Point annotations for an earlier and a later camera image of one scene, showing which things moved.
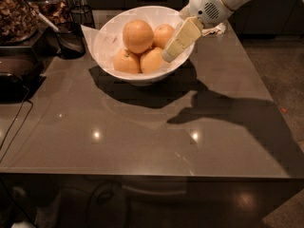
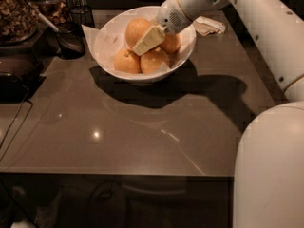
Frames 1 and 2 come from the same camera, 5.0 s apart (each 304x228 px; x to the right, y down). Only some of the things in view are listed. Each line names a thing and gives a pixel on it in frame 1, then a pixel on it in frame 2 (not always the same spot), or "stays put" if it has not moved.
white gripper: [205, 4] to [170, 15]
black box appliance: [21, 73] stays put
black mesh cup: [84, 15] stays put
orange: [138, 36] stays put
